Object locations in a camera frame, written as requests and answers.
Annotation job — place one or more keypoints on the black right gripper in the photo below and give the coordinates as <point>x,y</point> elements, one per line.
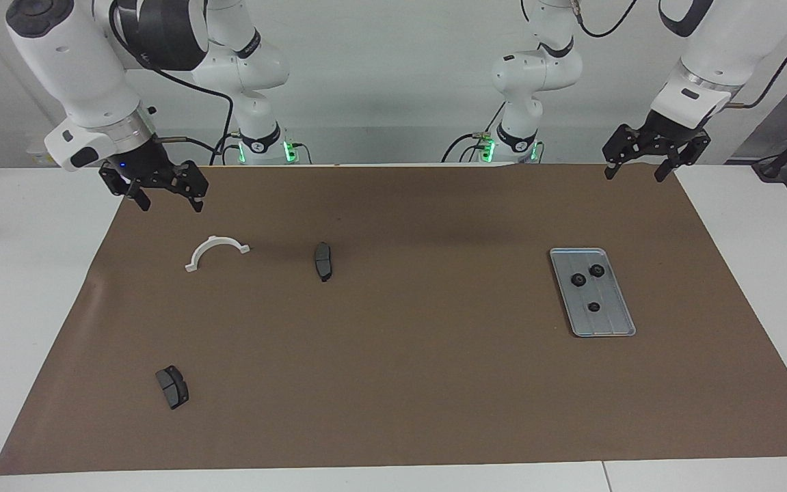
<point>150,167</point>

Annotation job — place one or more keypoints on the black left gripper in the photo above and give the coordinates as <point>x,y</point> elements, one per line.
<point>660,135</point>

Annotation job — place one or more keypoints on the small black bearing gear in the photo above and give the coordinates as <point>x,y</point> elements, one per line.
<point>593,307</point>
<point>597,270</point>
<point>578,279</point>

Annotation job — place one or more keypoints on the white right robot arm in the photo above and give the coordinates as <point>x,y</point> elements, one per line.
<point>72,68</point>

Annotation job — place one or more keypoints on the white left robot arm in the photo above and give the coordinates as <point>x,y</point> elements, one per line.
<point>728,48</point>

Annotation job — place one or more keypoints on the silver metal tray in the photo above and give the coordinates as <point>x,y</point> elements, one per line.
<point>612,321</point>

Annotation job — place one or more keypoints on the single grey brake pad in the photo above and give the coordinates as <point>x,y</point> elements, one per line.
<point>323,260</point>

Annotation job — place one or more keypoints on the stacked grey brake pads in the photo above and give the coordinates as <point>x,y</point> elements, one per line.
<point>174,389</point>

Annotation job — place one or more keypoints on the brown table mat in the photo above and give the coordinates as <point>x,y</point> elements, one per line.
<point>393,383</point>

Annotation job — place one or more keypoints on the white semicircular plastic bracket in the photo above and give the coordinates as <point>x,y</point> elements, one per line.
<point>214,240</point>

